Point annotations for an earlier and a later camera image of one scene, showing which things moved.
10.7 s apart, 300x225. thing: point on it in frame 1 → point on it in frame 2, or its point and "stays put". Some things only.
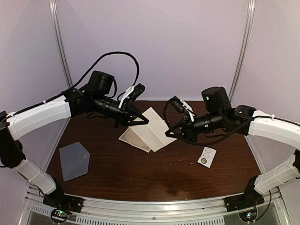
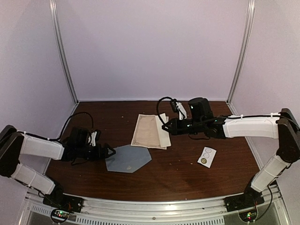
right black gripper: x=190 y=132 → x=176 y=130
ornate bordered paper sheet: x=130 y=137 → x=146 y=133
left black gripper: x=124 y=115 → x=99 y=156
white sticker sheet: x=206 y=157 stays put
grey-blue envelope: x=75 y=161 → x=128 y=159
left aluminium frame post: x=55 y=22 stays put
